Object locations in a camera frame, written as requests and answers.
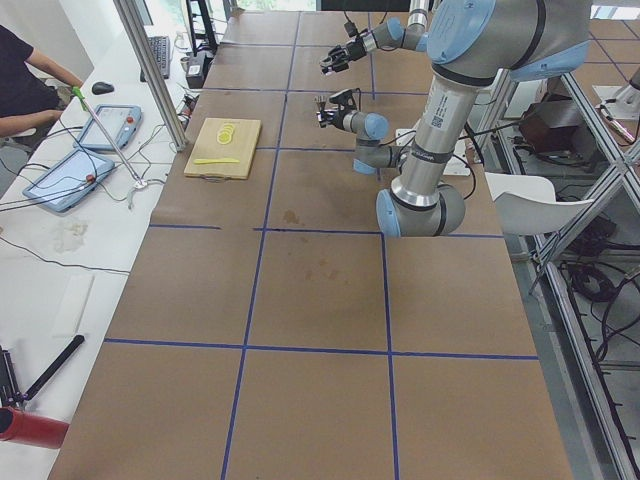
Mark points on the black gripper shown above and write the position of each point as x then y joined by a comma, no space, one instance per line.
335,119
353,49

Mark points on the clear glass cup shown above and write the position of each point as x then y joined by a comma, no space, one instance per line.
327,66

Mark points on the steel jigger measuring cup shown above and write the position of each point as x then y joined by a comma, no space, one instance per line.
320,102

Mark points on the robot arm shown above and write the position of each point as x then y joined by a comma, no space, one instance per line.
390,34
467,42

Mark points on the wooden cutting board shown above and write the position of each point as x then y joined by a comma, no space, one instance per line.
242,146

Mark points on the yellow plastic knife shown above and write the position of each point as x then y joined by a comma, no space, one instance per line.
220,160

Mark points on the black keyboard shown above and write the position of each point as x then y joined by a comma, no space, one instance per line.
160,47

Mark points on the far blue teach pendant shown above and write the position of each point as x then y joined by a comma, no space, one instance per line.
120,121

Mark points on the blue teach pendant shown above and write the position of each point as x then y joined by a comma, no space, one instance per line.
120,121
70,180

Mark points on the white chair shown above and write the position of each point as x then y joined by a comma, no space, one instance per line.
527,205

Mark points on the black computer mouse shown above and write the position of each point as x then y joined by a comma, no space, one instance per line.
101,88

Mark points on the pink metal rod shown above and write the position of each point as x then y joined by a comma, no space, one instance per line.
139,182

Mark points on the near blue teach pendant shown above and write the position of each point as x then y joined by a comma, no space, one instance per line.
70,180

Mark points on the person in black shirt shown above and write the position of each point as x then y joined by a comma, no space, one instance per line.
26,101

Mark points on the black rod tool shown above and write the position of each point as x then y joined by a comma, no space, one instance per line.
56,364

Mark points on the red cylinder bottle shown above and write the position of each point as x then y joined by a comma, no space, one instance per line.
27,428

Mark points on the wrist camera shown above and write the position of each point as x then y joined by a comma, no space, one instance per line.
344,100
351,29

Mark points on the aluminium frame post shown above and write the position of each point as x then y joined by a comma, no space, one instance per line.
133,25

